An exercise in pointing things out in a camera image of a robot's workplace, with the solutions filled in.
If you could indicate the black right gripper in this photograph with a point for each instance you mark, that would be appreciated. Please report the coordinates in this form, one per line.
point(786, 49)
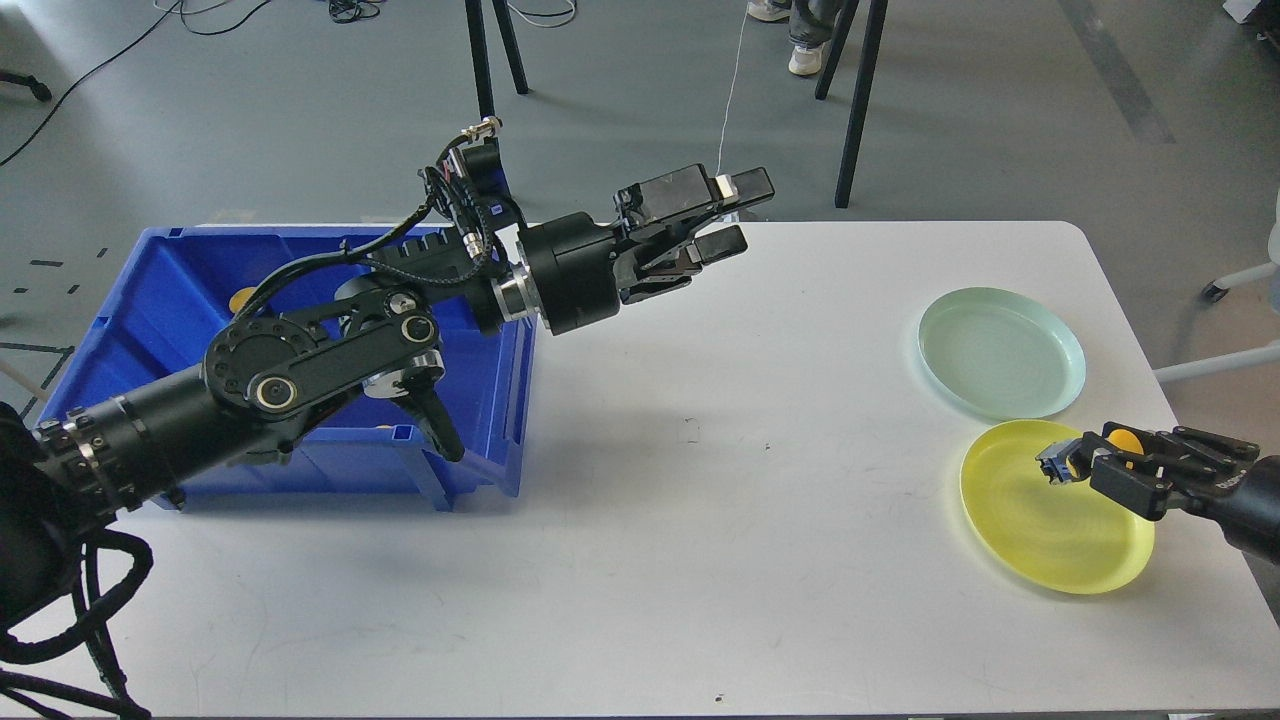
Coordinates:
point(1245, 503)

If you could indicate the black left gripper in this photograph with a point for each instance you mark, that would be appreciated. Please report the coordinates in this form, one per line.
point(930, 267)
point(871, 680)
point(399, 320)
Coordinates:
point(571, 259)

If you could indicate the yellow push button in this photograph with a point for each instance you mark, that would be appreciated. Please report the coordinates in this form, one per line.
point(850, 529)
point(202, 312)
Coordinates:
point(1071, 461)
point(240, 298)

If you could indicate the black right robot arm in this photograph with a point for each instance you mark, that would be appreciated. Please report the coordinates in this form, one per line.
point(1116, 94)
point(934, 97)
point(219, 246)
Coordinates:
point(1218, 454)

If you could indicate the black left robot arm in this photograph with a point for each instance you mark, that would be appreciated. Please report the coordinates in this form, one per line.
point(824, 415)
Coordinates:
point(310, 338)

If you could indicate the yellow plate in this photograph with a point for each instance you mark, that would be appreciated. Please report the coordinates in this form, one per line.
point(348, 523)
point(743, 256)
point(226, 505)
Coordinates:
point(1063, 538)

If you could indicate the pale green plate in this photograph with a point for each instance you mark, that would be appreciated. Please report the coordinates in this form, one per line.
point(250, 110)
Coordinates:
point(999, 354)

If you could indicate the person's shoes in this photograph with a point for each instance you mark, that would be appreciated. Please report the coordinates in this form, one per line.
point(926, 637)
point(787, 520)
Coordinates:
point(811, 25)

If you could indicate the black tripod right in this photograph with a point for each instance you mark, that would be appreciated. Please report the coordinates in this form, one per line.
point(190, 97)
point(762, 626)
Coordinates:
point(870, 49)

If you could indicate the blue plastic bin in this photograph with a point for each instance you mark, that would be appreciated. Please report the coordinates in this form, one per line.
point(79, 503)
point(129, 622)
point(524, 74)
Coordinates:
point(173, 296)

